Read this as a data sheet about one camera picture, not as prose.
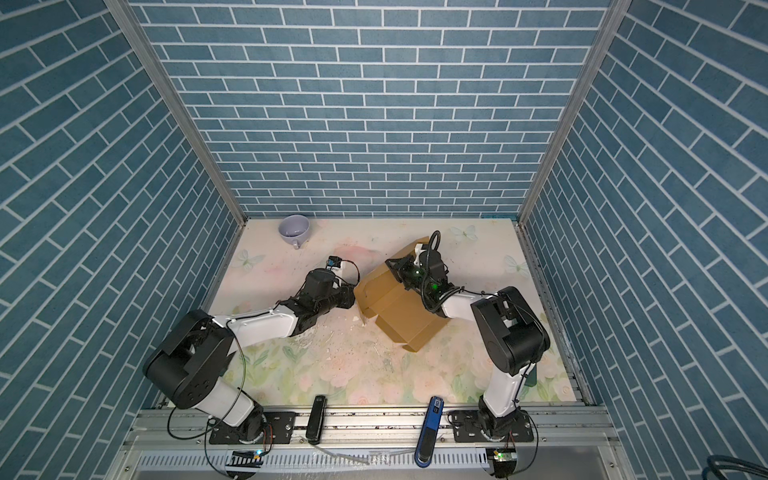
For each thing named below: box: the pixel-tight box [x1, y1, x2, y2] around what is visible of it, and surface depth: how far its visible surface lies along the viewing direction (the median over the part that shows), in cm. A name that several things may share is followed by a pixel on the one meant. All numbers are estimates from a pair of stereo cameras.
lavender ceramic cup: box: [278, 214, 310, 250], surface depth 114 cm
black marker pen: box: [305, 395, 327, 445], surface depth 73 cm
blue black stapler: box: [414, 396, 445, 468], surface depth 74 cm
